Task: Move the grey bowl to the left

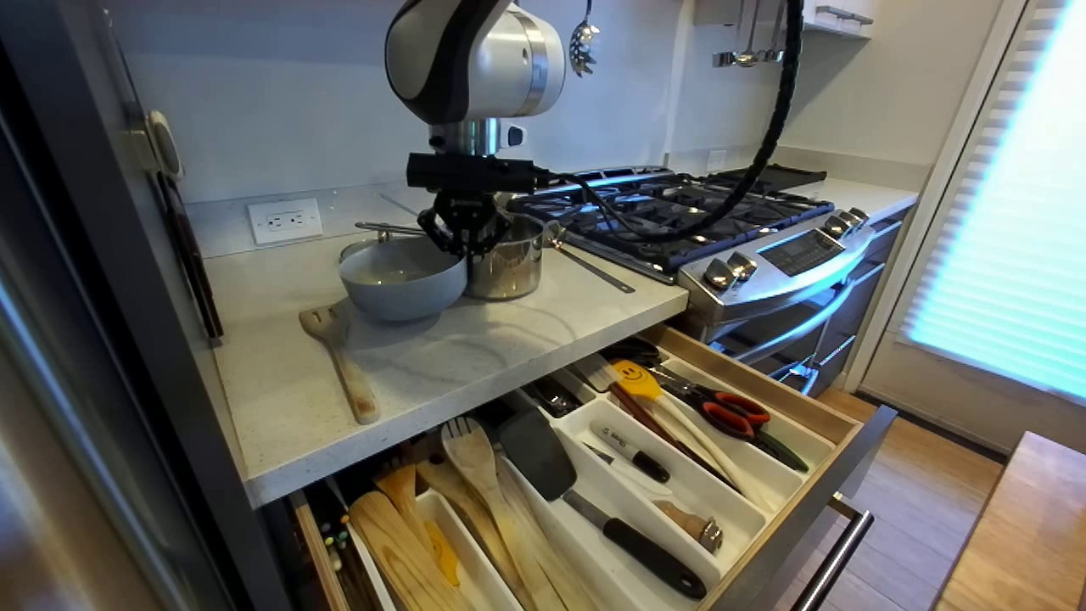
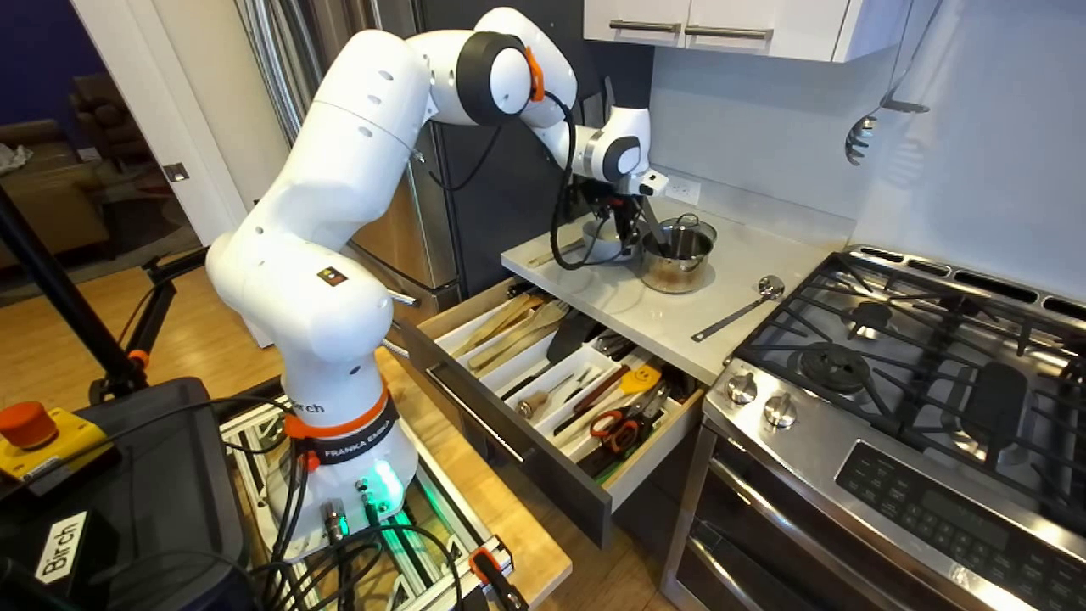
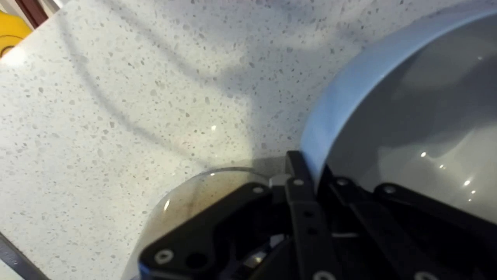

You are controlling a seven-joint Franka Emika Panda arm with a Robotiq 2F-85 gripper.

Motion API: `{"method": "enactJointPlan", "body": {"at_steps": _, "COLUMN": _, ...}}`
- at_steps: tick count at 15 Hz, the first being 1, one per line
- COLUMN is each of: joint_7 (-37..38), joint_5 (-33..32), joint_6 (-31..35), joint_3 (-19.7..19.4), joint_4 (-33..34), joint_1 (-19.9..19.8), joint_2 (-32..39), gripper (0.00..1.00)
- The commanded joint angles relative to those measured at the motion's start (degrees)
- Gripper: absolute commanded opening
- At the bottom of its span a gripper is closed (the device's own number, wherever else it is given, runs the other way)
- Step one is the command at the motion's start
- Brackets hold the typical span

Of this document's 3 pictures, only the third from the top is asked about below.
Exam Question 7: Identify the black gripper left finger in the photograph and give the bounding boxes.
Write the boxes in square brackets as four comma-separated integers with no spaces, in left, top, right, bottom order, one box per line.
[138,149,345,280]

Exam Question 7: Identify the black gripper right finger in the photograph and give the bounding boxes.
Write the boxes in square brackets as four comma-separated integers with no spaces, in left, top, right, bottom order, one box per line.
[317,174,497,280]

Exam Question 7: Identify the grey bowl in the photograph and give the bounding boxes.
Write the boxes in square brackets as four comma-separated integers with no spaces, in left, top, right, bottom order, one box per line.
[298,0,497,225]

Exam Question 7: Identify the long metal spoon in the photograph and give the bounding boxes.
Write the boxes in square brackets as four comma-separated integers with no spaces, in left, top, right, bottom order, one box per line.
[0,230,39,280]

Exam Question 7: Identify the open kitchen drawer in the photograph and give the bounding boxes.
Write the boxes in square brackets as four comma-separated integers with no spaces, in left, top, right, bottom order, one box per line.
[0,0,65,58]

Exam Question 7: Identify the yellow smiley spatula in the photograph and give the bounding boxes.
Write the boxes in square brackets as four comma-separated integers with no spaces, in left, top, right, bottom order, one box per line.
[0,10,34,57]

